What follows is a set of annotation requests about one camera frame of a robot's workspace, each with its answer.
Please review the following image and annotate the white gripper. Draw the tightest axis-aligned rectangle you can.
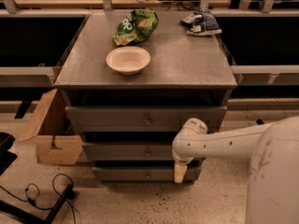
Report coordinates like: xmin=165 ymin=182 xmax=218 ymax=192
xmin=172 ymin=148 xmax=194 ymax=184

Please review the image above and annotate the grey drawer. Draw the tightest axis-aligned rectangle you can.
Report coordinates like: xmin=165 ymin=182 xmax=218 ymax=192
xmin=83 ymin=142 xmax=173 ymax=161
xmin=65 ymin=106 xmax=227 ymax=133
xmin=92 ymin=166 xmax=203 ymax=182

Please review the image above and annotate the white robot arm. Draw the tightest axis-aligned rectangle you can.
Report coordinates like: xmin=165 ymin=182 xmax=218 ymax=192
xmin=172 ymin=117 xmax=299 ymax=224

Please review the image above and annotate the grey bottom drawer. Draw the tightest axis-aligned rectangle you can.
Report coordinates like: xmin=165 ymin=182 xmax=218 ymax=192
xmin=92 ymin=166 xmax=203 ymax=182

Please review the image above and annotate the grey drawer cabinet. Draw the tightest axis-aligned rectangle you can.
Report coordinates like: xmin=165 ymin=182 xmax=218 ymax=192
xmin=55 ymin=10 xmax=236 ymax=169

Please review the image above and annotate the grey top drawer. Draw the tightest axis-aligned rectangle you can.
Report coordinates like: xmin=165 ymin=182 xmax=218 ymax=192
xmin=65 ymin=106 xmax=227 ymax=133

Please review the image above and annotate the black stand leg right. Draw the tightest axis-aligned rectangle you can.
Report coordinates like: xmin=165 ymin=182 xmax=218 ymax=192
xmin=256 ymin=119 xmax=264 ymax=125

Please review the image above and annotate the white bowl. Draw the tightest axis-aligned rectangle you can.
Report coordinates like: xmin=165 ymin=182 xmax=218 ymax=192
xmin=106 ymin=46 xmax=150 ymax=76

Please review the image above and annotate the brown cardboard box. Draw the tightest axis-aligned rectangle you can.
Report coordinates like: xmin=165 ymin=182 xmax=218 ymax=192
xmin=18 ymin=89 xmax=83 ymax=165

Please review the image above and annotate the blue white snack bag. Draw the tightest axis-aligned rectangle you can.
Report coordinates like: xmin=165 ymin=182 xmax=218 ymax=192
xmin=180 ymin=7 xmax=222 ymax=36

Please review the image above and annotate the green chip bag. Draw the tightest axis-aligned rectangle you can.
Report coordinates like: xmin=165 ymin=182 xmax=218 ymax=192
xmin=113 ymin=9 xmax=159 ymax=46

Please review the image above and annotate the black object at left edge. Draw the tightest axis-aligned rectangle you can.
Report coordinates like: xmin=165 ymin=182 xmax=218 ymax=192
xmin=0 ymin=133 xmax=18 ymax=175

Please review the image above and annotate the black stand base left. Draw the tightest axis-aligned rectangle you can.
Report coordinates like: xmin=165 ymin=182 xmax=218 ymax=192
xmin=0 ymin=184 xmax=75 ymax=224

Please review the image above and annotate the black cable on floor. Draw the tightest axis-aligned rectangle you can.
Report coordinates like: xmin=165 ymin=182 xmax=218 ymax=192
xmin=0 ymin=173 xmax=78 ymax=224

